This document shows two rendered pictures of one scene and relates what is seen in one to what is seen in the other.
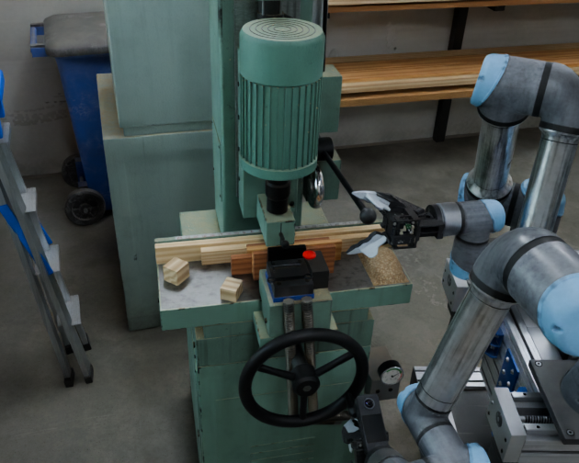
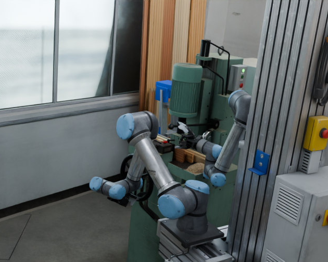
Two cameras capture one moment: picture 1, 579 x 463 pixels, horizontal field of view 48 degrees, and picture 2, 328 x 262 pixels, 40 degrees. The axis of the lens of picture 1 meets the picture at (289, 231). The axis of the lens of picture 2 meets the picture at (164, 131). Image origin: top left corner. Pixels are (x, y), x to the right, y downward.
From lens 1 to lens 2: 2.25 m
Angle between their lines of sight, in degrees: 54
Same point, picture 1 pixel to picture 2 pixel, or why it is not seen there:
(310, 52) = (183, 70)
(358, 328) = not seen: hidden behind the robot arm
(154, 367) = not seen: hidden behind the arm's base
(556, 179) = (229, 139)
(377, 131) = not seen: outside the picture
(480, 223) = (207, 149)
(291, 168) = (175, 111)
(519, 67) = (238, 93)
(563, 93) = (238, 103)
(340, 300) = (173, 169)
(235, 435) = (139, 216)
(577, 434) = (165, 222)
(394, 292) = (189, 175)
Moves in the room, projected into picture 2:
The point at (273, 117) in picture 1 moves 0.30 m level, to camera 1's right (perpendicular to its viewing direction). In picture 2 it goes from (173, 90) to (201, 103)
